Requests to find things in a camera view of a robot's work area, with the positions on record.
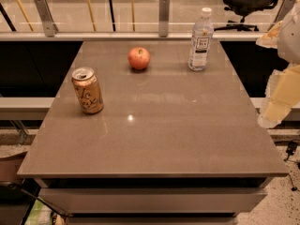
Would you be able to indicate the black office chair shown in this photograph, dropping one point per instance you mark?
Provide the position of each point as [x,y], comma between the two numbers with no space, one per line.
[244,8]

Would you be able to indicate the grey metal railing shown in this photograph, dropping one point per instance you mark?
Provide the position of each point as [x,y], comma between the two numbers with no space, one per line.
[49,33]

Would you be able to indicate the red apple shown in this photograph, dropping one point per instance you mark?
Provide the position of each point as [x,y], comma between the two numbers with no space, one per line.
[138,58]

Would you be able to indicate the black power adapter with cable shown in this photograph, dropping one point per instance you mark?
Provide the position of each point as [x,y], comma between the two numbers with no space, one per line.
[290,151]

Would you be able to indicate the clear plastic water bottle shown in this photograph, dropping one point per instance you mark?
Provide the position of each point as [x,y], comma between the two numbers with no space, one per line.
[201,40]

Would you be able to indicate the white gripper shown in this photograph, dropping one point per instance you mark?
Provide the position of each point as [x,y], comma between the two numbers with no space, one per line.
[291,41]

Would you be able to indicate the orange soda can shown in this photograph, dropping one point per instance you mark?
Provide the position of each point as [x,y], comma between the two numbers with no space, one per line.
[87,90]

